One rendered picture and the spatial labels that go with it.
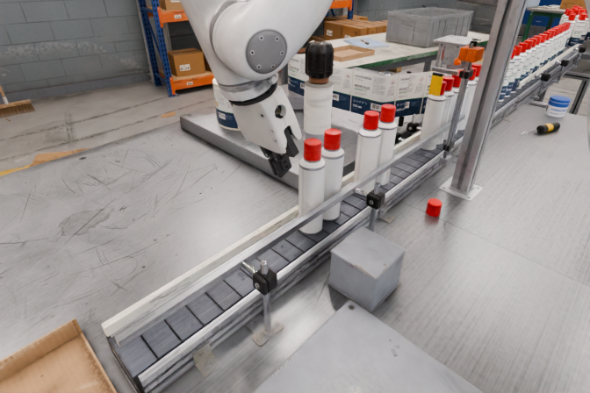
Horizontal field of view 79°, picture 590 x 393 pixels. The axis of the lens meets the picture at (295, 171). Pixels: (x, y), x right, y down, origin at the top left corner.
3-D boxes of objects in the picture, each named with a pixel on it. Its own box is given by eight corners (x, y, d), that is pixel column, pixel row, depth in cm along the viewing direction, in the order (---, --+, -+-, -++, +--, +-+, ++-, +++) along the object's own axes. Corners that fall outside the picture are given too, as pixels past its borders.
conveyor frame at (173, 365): (488, 102, 159) (492, 91, 157) (515, 108, 153) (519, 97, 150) (112, 353, 58) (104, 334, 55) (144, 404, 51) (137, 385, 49)
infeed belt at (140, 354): (492, 101, 158) (494, 92, 156) (513, 105, 153) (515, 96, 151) (115, 354, 56) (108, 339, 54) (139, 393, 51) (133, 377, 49)
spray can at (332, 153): (326, 205, 84) (330, 124, 74) (344, 214, 81) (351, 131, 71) (311, 215, 81) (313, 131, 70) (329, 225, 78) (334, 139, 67)
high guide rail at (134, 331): (460, 117, 113) (461, 113, 112) (464, 118, 112) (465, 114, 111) (116, 342, 46) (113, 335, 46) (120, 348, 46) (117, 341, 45)
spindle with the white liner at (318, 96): (315, 131, 120) (318, 38, 105) (336, 139, 115) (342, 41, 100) (297, 139, 115) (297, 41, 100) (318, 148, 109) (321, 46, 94)
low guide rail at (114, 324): (435, 126, 120) (435, 121, 119) (438, 127, 119) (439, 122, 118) (104, 332, 54) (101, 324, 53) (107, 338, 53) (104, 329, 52)
